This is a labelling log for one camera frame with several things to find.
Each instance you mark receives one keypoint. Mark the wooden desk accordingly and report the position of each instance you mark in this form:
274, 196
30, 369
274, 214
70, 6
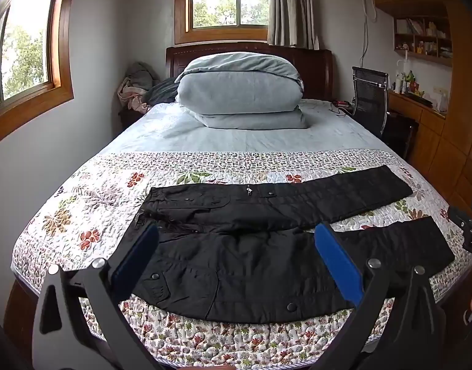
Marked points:
421, 123

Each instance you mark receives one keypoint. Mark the white bottle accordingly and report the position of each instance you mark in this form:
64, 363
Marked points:
397, 84

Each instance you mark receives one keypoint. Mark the wide wooden framed window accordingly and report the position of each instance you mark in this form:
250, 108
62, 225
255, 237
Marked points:
24, 46

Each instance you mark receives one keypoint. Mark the pile of clothes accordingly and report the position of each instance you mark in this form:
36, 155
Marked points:
134, 88

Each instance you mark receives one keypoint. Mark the folded grey duvet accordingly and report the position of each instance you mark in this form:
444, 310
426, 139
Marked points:
240, 88

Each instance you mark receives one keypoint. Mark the dark wooden headboard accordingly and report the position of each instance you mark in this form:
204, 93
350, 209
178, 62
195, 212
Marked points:
317, 73

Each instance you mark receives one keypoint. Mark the black mesh office chair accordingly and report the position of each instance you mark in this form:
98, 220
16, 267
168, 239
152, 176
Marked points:
370, 94

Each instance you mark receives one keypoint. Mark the wooden wardrobe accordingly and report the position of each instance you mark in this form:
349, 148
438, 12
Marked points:
465, 104

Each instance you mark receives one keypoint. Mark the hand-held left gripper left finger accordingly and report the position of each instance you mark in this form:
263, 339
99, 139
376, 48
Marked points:
137, 260

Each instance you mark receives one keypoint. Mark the black pants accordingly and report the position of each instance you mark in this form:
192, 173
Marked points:
259, 250

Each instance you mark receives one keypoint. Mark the wooden wall shelf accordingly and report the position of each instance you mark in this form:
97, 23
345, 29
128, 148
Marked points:
422, 38

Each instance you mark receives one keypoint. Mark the dark grey blanket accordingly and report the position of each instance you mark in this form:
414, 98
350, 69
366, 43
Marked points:
163, 90

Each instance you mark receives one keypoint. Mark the dark wooden nightstand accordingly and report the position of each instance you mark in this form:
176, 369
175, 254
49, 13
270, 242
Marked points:
130, 119

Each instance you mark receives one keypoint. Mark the floral quilted bed cover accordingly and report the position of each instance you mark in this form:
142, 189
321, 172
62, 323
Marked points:
105, 200

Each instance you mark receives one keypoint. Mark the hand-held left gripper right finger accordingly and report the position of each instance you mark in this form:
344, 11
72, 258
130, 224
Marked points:
336, 260

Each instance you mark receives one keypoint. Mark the green toy figure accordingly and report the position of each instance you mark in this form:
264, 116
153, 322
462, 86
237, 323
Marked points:
409, 76

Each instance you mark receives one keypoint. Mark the black keyboard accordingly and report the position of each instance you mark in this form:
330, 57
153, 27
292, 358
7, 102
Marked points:
419, 98

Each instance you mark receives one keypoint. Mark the beige curtain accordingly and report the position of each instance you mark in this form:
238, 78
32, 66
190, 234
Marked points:
292, 7

